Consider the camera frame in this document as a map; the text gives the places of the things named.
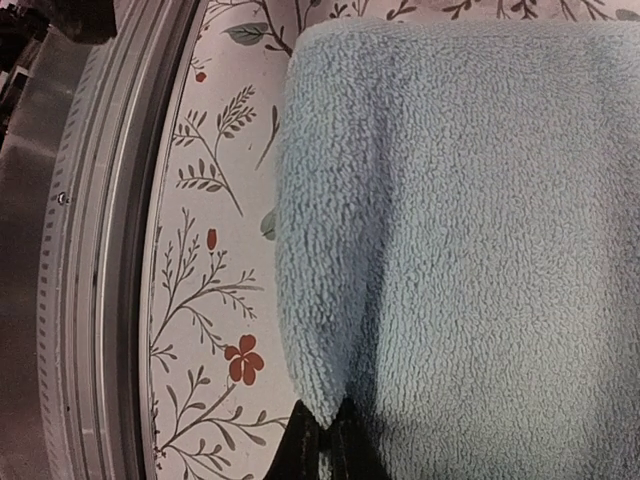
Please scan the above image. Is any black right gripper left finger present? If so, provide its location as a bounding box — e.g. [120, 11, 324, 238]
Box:
[264, 400, 320, 480]

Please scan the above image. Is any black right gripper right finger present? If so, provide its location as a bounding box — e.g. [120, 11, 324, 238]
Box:
[329, 399, 390, 480]

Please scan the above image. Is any aluminium front rail frame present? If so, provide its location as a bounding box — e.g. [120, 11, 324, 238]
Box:
[1, 1, 204, 479]

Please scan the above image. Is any light blue towel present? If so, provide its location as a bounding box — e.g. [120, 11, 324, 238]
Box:
[275, 19, 639, 479]

